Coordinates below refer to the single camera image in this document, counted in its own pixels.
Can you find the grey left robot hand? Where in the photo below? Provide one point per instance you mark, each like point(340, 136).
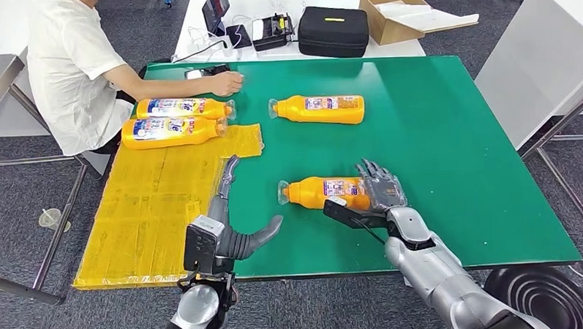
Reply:
point(218, 214)

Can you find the person's right hand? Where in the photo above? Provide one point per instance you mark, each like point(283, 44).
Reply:
point(228, 84)

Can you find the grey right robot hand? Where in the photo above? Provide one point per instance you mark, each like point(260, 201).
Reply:
point(384, 191)

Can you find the orange detergent bottle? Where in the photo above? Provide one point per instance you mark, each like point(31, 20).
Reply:
point(294, 112)
point(212, 109)
point(307, 194)
point(203, 135)

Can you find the person's right forearm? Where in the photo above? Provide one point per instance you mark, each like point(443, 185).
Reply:
point(172, 89)

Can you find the black smartphone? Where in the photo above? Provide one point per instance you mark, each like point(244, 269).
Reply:
point(201, 72)

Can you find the white power strip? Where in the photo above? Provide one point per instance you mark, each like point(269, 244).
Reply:
point(211, 51)

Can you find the black handheld device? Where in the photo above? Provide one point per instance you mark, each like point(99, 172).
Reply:
point(271, 34)

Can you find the black tablet on stand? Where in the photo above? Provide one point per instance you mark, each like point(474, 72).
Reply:
point(215, 10)

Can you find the yellow plastic sheet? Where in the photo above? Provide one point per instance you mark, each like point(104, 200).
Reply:
point(138, 212)

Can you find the black zip case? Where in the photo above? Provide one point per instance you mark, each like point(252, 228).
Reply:
point(333, 36)

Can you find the person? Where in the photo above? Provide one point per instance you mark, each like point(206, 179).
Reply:
point(70, 74)

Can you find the open cardboard box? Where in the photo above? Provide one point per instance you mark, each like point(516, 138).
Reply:
point(389, 31)

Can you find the clear plastic cup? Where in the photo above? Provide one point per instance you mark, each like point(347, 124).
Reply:
point(52, 220)

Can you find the white sheet in box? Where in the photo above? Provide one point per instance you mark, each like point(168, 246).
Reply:
point(433, 18)

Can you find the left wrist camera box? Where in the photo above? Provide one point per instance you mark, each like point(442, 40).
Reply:
point(200, 249)

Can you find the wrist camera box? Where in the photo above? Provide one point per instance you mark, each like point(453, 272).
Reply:
point(200, 249)
point(344, 215)

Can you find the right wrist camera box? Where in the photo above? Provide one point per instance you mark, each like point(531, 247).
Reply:
point(344, 215)

